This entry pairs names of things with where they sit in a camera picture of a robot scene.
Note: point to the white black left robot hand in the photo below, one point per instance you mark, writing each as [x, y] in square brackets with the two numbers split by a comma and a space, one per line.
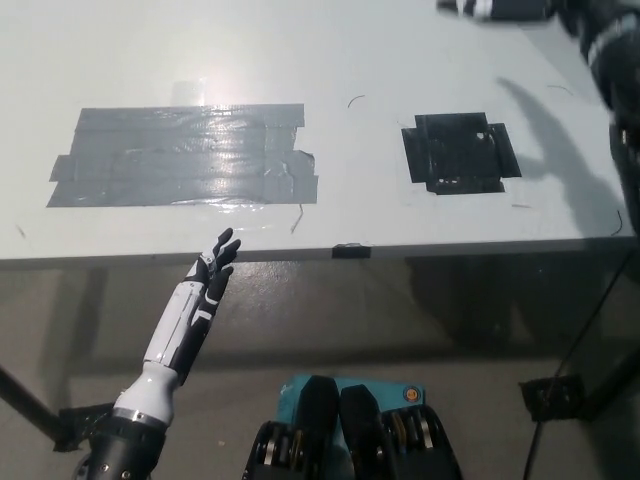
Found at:
[172, 340]

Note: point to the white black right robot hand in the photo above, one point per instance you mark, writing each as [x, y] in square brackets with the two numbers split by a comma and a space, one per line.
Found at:
[565, 12]

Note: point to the black table leg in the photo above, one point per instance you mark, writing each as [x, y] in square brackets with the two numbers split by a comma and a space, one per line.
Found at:
[30, 405]
[620, 380]

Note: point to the black tape patch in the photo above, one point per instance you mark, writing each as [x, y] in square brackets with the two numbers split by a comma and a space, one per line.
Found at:
[460, 150]

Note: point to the thin black table brace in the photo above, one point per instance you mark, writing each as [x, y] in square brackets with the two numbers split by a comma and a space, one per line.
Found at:
[595, 310]

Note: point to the grey duct tape patch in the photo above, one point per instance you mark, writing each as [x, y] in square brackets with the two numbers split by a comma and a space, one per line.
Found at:
[190, 160]

